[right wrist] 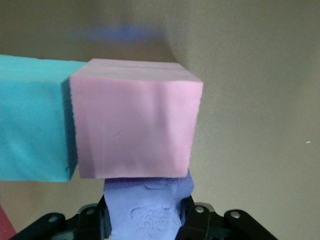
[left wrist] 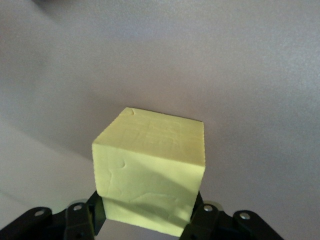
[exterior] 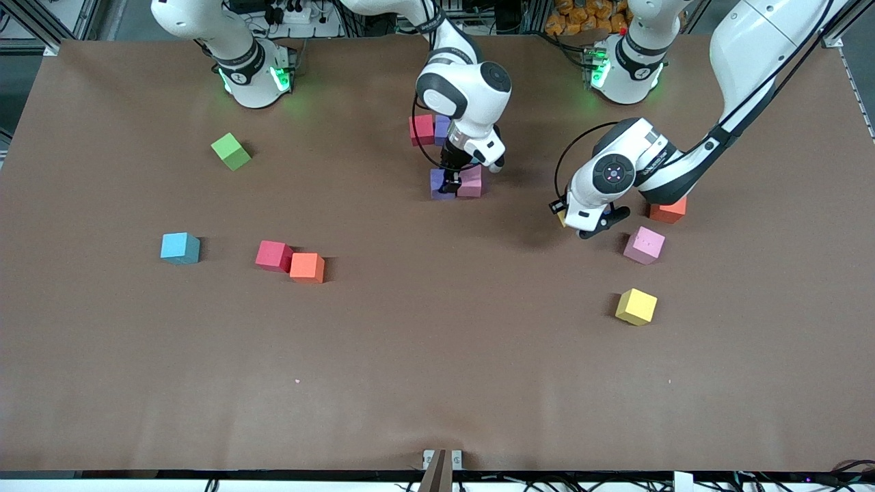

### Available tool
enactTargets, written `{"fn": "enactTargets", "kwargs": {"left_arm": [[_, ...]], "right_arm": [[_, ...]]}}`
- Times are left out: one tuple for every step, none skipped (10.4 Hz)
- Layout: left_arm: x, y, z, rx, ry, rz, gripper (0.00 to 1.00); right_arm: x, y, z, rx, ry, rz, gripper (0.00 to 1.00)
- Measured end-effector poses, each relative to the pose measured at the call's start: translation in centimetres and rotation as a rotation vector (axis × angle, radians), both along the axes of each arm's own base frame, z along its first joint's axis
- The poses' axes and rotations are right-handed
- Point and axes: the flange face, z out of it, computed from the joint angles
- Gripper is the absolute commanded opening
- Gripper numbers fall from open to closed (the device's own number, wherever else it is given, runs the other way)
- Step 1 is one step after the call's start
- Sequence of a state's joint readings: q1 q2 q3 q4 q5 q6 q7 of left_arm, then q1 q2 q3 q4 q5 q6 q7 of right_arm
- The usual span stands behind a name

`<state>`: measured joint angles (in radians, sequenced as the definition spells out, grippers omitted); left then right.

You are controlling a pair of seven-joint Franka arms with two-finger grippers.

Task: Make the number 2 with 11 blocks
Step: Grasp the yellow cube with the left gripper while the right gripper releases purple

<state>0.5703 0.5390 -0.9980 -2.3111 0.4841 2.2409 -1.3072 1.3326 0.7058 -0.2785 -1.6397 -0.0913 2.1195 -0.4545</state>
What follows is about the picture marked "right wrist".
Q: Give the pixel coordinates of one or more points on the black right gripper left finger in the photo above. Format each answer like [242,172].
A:
[92,225]

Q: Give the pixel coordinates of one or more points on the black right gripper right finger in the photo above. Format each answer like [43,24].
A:
[197,222]

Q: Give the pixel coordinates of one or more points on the purple foam cube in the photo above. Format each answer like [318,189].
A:
[145,212]

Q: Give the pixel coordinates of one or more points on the red foam cube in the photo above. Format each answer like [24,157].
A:
[5,225]

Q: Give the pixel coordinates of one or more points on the pink foam cube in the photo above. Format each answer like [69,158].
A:
[135,120]

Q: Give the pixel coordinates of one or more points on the light blue foam cube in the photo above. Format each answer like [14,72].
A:
[30,120]

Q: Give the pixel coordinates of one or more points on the brown table cover sheet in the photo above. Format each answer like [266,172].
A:
[250,75]

